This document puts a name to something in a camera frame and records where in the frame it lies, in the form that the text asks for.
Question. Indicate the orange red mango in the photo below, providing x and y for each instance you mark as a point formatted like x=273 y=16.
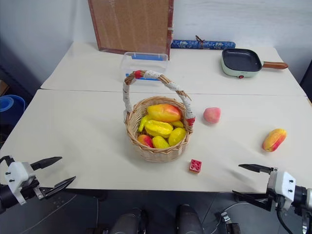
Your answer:
x=274 y=140

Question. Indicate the small red yellow peach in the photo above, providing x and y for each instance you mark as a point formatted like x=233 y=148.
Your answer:
x=144 y=141

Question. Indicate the green electric frying pan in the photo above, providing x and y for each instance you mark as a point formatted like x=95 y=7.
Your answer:
x=240 y=62

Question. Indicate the cork board brown frame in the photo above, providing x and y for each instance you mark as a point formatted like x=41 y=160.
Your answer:
x=131 y=24

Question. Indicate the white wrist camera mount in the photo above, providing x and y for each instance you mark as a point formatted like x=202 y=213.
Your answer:
x=282 y=187
x=17 y=171

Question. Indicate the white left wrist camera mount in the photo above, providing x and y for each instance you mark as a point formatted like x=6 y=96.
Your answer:
x=17 y=171

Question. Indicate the yellow banana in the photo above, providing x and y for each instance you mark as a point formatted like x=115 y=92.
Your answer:
x=142 y=122

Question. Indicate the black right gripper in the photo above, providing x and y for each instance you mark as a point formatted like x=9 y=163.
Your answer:
x=271 y=203

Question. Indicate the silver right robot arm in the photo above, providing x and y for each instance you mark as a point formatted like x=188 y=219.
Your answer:
x=304 y=198

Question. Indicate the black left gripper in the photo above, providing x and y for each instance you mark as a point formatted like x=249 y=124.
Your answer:
x=31 y=190

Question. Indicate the dark rounded shape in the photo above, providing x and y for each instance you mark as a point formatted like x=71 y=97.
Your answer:
x=189 y=219
x=128 y=223

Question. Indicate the red toy building brick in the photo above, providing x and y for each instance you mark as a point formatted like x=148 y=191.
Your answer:
x=195 y=166

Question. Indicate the pink peach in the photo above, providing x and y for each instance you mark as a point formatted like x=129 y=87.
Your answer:
x=212 y=115

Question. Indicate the yellow starfruit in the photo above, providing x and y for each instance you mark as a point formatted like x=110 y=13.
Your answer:
x=158 y=128

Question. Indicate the blue round container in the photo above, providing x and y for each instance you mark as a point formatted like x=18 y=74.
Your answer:
x=11 y=103

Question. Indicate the brown cardboard box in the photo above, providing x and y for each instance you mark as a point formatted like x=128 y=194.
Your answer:
x=3 y=87

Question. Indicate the blue patterned rolled scroll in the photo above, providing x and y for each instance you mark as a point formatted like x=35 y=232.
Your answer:
x=212 y=44

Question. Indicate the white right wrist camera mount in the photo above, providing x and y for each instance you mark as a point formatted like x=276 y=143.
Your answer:
x=282 y=187

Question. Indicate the clear plastic box blue insert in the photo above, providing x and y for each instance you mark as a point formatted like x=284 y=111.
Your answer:
x=146 y=64

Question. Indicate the large red yellow mango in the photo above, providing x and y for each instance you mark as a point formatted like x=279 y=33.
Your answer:
x=164 y=112

